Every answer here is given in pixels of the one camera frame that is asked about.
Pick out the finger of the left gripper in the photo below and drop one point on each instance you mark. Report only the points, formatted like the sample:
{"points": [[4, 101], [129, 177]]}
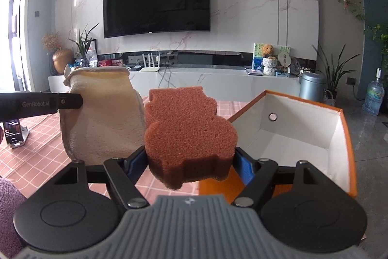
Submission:
{"points": [[30, 104]]}

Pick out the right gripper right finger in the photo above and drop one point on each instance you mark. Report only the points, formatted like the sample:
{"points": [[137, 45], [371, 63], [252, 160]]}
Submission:
{"points": [[299, 206]]}

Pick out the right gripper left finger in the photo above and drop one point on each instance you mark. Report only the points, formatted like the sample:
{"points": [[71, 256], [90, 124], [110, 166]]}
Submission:
{"points": [[81, 205]]}

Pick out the cream fleece cloth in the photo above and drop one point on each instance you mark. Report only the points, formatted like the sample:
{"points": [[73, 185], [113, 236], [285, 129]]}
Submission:
{"points": [[111, 121]]}

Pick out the brown bear-shaped sponge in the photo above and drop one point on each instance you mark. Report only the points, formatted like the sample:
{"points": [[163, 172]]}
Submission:
{"points": [[185, 139]]}

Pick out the phone on stand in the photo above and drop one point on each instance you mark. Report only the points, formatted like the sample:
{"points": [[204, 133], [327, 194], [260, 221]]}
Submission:
{"points": [[16, 135]]}

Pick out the pink checked tablecloth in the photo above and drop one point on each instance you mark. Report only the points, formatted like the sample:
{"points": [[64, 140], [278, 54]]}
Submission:
{"points": [[28, 167]]}

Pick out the gold acorn vase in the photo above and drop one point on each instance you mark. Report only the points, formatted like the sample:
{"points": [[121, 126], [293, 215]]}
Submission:
{"points": [[61, 58]]}

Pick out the green plant in glass vase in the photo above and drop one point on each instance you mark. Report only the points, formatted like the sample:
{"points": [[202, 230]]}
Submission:
{"points": [[83, 43]]}

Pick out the orange cardboard box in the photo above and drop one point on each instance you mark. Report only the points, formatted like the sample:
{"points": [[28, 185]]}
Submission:
{"points": [[288, 129]]}

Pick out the blue water jug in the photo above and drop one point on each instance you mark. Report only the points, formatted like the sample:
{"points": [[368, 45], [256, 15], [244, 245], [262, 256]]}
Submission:
{"points": [[374, 95]]}

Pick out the grey metal trash bin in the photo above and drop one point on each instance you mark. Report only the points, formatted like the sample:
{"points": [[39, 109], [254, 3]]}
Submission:
{"points": [[312, 86]]}

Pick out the white wifi router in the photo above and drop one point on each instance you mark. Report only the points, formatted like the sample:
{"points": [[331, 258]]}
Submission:
{"points": [[150, 63]]}

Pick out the potted green floor plant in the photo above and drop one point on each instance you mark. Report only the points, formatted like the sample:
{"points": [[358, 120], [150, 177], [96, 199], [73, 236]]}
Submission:
{"points": [[334, 70]]}

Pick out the white marble TV console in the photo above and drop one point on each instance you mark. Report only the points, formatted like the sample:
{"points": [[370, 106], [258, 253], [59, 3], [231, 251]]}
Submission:
{"points": [[220, 84]]}

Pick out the small brown teddy bear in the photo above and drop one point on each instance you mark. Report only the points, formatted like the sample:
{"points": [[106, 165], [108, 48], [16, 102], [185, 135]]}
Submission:
{"points": [[269, 61]]}

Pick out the black wall television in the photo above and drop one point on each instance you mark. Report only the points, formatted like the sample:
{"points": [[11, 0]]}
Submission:
{"points": [[132, 17]]}

